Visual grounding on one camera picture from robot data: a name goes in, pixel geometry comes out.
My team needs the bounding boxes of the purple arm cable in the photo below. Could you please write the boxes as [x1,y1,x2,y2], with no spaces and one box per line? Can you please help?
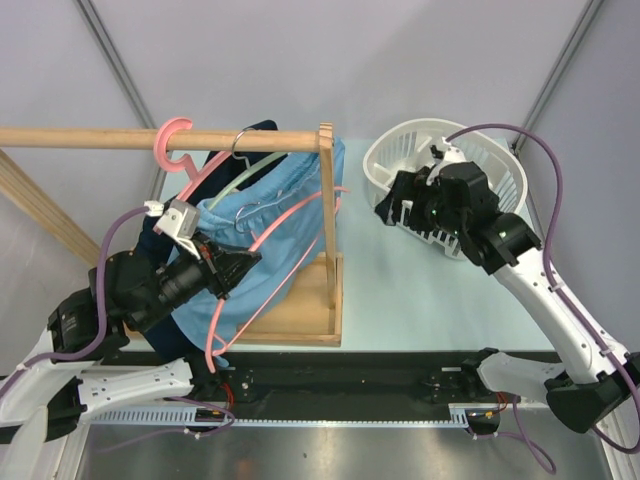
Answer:
[0,207,237,451]
[444,121,640,474]

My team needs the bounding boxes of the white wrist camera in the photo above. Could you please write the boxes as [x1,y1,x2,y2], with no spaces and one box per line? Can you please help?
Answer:
[144,199,200,258]
[429,137,467,170]

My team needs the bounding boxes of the wooden rack rod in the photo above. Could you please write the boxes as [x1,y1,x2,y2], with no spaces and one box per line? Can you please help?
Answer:
[1,127,333,152]

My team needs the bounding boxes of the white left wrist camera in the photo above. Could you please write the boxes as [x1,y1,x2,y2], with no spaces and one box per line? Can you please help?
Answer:
[144,199,200,258]

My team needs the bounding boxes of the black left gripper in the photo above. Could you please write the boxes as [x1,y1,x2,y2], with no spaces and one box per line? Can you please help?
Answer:
[136,229,265,330]

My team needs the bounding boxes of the navy blue shorts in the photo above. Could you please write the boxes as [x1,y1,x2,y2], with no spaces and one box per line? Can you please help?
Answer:
[134,117,278,364]

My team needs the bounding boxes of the pink plastic hanger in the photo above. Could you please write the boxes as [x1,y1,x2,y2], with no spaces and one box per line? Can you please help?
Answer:
[152,117,234,234]

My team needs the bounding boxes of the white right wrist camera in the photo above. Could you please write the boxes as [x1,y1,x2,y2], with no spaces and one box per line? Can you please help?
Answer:
[429,137,467,170]

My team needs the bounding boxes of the pink hanger with metal hook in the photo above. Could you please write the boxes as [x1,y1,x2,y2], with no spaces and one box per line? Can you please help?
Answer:
[202,185,353,374]

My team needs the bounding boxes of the dark grey shorts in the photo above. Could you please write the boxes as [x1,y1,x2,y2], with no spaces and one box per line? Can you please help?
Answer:
[374,191,402,226]

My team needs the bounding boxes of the light blue shorts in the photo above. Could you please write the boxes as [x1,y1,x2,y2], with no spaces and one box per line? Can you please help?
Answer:
[196,152,325,349]

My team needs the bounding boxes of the white plastic laundry basket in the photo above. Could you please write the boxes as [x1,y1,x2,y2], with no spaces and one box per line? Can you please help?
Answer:
[362,118,528,260]

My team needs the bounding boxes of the wooden rack left post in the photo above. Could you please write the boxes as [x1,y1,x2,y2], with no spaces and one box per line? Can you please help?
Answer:
[1,151,100,266]

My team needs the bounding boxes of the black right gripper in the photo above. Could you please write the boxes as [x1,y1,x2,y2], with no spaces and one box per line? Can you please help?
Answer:
[374,170,465,238]

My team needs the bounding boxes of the white slotted cable duct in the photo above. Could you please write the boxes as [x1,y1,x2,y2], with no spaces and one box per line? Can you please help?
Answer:
[91,402,473,429]

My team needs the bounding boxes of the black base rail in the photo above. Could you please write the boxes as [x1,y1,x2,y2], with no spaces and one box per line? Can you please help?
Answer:
[119,349,566,426]

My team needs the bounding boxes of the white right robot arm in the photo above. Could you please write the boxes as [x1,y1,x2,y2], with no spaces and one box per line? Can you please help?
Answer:
[375,162,639,433]

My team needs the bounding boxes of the pale green hanger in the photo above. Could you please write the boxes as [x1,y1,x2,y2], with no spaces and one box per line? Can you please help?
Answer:
[206,127,287,211]

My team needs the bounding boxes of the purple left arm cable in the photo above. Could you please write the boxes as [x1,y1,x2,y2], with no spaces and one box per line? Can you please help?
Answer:
[0,207,237,451]

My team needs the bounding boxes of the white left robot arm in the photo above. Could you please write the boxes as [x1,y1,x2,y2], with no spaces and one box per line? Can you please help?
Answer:
[1,240,261,444]

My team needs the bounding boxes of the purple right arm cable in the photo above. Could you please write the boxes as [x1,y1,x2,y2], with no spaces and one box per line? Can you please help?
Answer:
[444,121,640,474]

